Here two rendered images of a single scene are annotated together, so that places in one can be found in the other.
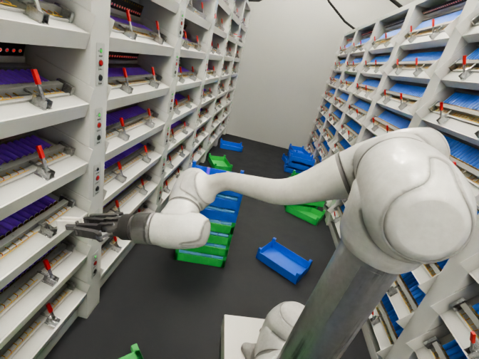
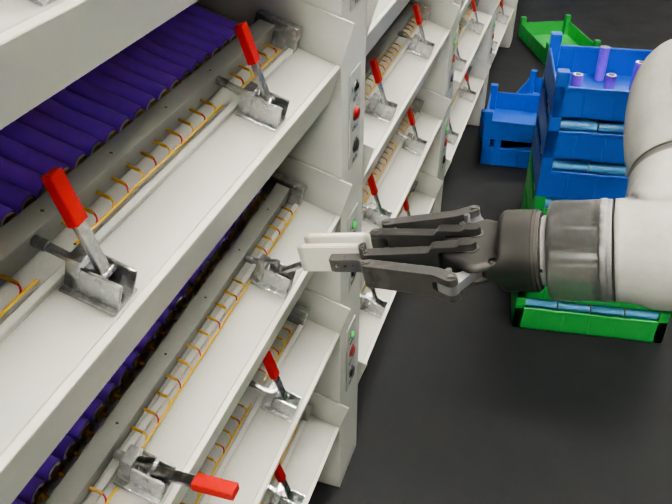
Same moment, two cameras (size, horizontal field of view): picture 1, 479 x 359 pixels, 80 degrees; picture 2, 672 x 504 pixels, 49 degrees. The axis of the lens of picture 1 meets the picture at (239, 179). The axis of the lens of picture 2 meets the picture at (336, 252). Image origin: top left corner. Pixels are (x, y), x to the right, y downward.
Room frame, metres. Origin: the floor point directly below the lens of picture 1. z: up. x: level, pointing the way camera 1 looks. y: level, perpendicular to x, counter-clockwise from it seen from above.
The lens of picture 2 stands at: (0.10, 0.28, 1.04)
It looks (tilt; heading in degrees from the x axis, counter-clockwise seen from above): 36 degrees down; 16
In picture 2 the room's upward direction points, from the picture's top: straight up
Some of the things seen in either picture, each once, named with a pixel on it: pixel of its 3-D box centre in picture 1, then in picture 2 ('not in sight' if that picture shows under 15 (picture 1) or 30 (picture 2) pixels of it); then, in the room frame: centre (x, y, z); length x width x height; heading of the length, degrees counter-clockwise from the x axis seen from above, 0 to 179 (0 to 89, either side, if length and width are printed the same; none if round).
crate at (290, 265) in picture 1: (284, 258); not in sight; (1.52, -0.40, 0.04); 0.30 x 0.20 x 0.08; 58
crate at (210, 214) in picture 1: (211, 203); (617, 157); (1.44, 0.12, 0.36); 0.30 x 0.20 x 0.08; 97
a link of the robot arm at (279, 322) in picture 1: (286, 339); not in sight; (0.61, -0.25, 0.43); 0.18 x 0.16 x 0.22; 168
